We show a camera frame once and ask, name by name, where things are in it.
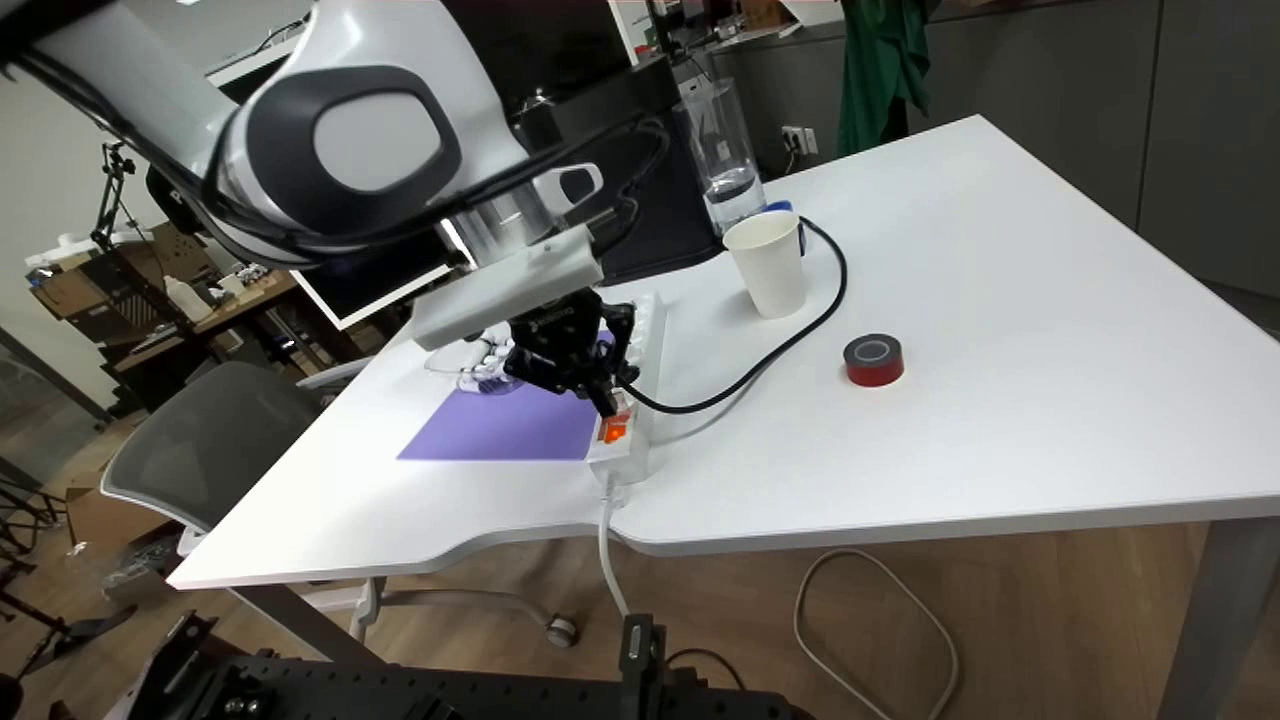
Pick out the white paper cup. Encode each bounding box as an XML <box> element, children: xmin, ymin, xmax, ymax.
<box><xmin>725</xmin><ymin>213</ymin><xmax>808</xmax><ymax>319</ymax></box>

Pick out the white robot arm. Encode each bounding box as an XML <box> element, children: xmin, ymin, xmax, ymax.
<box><xmin>0</xmin><ymin>0</ymin><xmax>604</xmax><ymax>350</ymax></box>

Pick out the white power strip cable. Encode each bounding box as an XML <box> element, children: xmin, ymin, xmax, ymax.
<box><xmin>596</xmin><ymin>466</ymin><xmax>965</xmax><ymax>720</ymax></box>

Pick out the clear glass bowl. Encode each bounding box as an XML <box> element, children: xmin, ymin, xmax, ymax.
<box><xmin>426</xmin><ymin>341</ymin><xmax>507</xmax><ymax>394</ymax></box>

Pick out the clear water bottle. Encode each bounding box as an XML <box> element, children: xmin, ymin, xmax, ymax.
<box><xmin>677</xmin><ymin>58</ymin><xmax>762</xmax><ymax>232</ymax></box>

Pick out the red black tape roll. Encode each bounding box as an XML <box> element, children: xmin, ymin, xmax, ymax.
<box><xmin>844</xmin><ymin>334</ymin><xmax>902</xmax><ymax>387</ymax></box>

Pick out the white framed computer monitor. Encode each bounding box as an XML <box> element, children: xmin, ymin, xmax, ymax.
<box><xmin>291</xmin><ymin>225</ymin><xmax>472</xmax><ymax>328</ymax></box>

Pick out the blue yellow toy block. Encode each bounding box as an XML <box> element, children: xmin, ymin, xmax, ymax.
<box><xmin>758</xmin><ymin>202</ymin><xmax>798</xmax><ymax>221</ymax></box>

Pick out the black plug with cable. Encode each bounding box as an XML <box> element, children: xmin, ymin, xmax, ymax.
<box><xmin>604</xmin><ymin>213</ymin><xmax>852</xmax><ymax>416</ymax></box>

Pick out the purple paper mat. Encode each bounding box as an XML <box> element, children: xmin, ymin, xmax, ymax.
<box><xmin>401</xmin><ymin>384</ymin><xmax>596</xmax><ymax>462</ymax></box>

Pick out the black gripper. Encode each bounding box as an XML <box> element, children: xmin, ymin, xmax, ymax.
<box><xmin>502</xmin><ymin>289</ymin><xmax>635</xmax><ymax>420</ymax></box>

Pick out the white power strip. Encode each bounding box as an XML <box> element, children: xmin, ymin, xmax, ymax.
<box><xmin>584</xmin><ymin>292</ymin><xmax>667</xmax><ymax>474</ymax></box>

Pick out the green hanging cloth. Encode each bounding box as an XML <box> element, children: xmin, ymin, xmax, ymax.
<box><xmin>835</xmin><ymin>0</ymin><xmax>941</xmax><ymax>153</ymax></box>

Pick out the grey office chair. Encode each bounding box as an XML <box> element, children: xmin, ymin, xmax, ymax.
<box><xmin>99</xmin><ymin>361</ymin><xmax>318</xmax><ymax>531</ymax></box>

